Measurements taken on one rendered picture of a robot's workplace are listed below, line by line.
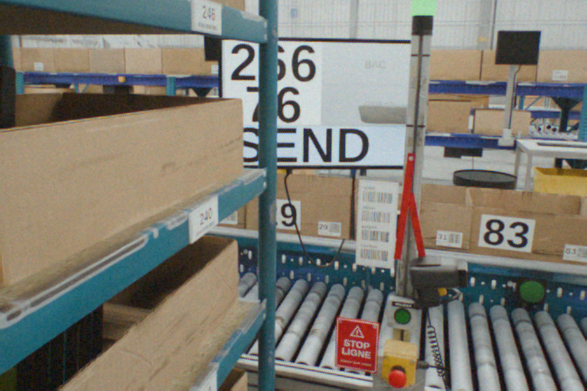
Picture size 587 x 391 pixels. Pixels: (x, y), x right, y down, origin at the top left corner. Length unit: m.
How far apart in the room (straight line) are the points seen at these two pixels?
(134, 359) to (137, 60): 6.93
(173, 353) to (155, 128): 0.25
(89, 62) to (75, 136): 7.44
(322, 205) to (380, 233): 0.67
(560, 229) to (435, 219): 0.38
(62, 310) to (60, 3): 0.19
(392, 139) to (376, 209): 0.18
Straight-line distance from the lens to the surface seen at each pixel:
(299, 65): 1.15
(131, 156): 0.46
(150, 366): 0.55
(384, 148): 1.19
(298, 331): 1.49
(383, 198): 1.10
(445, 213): 1.73
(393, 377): 1.15
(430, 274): 1.08
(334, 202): 1.76
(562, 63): 6.32
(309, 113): 1.15
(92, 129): 0.42
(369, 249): 1.14
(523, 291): 1.75
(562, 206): 2.07
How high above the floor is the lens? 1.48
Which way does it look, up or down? 12 degrees down
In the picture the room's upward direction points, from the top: 1 degrees clockwise
